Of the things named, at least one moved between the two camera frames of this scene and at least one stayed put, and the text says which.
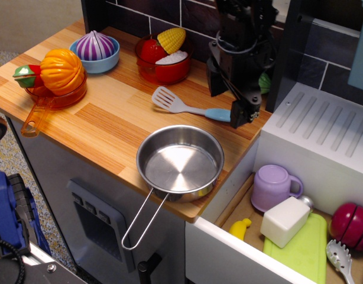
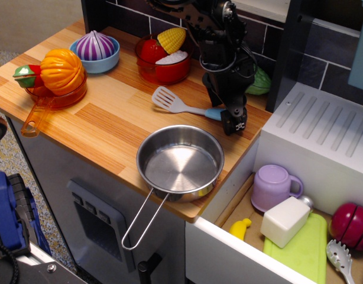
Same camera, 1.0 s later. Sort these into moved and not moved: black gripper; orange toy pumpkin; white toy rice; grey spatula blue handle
Moved: black gripper
Not moved: white toy rice; grey spatula blue handle; orange toy pumpkin
